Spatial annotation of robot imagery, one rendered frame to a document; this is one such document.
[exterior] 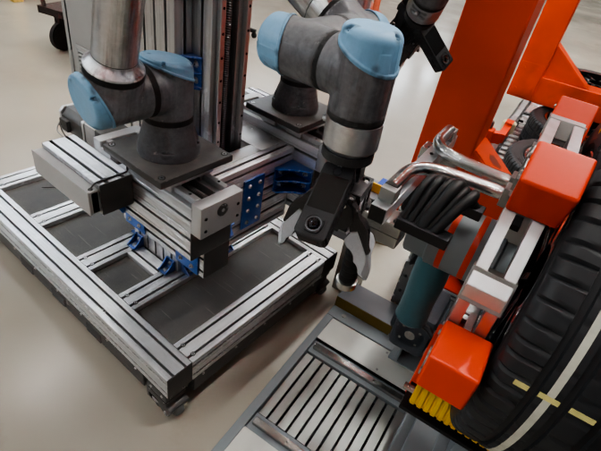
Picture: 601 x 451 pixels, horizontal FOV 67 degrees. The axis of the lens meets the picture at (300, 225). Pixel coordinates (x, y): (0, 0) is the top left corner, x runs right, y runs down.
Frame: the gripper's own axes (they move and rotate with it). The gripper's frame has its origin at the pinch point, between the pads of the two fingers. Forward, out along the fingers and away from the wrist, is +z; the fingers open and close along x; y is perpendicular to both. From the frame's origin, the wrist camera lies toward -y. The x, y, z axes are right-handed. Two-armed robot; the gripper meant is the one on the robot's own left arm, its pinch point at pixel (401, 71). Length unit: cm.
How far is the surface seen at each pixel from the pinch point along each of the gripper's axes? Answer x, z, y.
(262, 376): 82, 67, -25
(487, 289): 48, -38, -36
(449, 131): 14.3, -13.3, -18.7
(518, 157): -70, 92, -57
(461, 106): -7.9, 7.0, -18.0
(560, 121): 10.8, -30.8, -32.2
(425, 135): -1.1, 17.9, -15.5
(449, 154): 22.8, -19.6, -21.3
